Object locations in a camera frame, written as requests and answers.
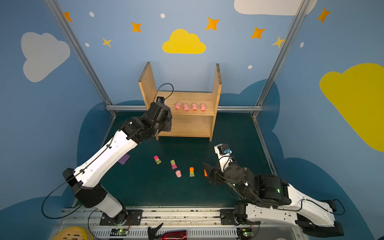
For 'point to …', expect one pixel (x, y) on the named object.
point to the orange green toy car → (192, 172)
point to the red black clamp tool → (181, 234)
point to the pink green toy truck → (156, 158)
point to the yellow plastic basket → (74, 233)
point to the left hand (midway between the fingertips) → (168, 117)
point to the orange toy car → (205, 174)
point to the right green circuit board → (247, 232)
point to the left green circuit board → (119, 232)
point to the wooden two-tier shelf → (194, 113)
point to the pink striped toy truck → (173, 164)
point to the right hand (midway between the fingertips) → (212, 158)
